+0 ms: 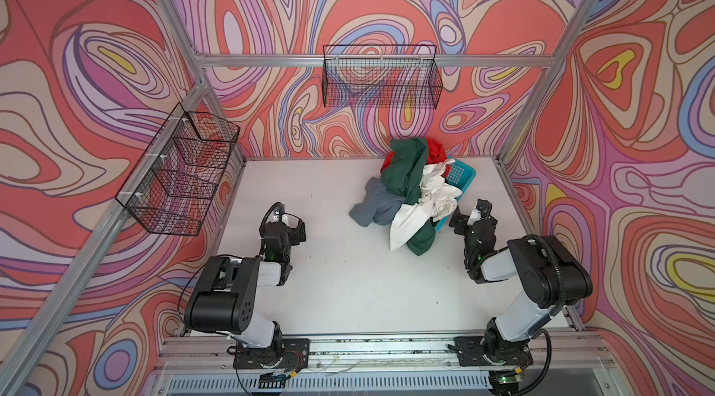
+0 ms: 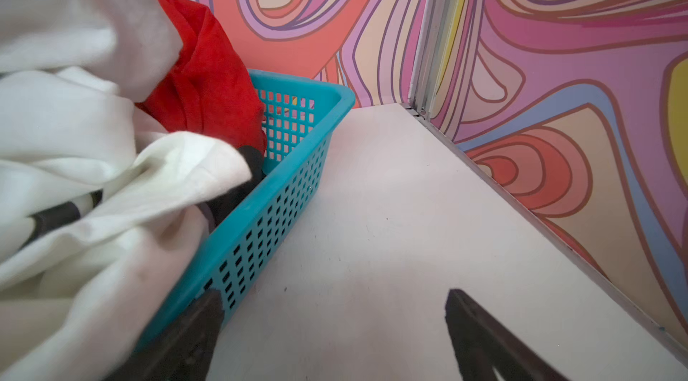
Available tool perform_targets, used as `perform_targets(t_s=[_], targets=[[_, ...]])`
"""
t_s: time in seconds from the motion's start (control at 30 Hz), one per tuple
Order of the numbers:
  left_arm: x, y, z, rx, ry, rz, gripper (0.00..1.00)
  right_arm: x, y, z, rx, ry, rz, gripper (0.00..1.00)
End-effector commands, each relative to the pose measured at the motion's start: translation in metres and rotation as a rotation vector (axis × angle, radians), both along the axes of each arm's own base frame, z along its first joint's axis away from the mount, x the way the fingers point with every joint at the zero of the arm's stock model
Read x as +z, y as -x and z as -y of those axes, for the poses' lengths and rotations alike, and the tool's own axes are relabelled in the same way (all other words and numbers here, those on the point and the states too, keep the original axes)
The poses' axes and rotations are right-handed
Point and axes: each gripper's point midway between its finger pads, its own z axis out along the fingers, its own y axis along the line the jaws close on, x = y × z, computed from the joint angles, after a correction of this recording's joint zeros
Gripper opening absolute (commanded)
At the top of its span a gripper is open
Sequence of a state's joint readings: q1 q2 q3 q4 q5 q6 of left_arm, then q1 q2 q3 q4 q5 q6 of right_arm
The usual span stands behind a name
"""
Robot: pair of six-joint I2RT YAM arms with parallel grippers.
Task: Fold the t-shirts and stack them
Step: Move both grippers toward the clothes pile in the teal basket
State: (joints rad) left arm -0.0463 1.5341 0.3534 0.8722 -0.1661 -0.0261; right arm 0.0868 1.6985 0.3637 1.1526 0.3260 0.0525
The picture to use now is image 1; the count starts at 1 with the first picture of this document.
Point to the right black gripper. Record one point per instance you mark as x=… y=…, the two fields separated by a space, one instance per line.
x=461 y=220

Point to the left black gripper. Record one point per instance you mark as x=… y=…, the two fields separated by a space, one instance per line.
x=292 y=233

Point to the green t shirt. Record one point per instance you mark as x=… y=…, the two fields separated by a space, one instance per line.
x=404 y=174

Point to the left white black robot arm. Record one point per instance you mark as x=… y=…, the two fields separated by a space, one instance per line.
x=223 y=299

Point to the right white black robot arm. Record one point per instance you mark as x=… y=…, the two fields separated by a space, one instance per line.
x=551 y=278

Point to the white t shirt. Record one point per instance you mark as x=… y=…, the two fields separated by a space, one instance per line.
x=430 y=200

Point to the red t shirt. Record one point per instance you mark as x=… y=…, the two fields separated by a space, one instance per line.
x=436 y=154

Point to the grey t shirt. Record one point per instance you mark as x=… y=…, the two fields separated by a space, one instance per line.
x=379 y=206

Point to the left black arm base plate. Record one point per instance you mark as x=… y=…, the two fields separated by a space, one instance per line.
x=292 y=355

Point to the aluminium front rail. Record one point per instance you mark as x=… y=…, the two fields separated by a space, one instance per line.
x=572 y=363

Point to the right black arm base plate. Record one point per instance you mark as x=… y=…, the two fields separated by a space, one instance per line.
x=480 y=351

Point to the black wire basket left wall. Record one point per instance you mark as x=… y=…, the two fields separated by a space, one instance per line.
x=186 y=159

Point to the black wire basket wall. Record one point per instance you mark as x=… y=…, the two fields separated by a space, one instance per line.
x=397 y=84
x=186 y=159

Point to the black wire basket back wall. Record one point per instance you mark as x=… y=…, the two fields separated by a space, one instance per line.
x=397 y=84

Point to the aluminium frame back beam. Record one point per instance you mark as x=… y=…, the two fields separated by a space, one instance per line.
x=314 y=61

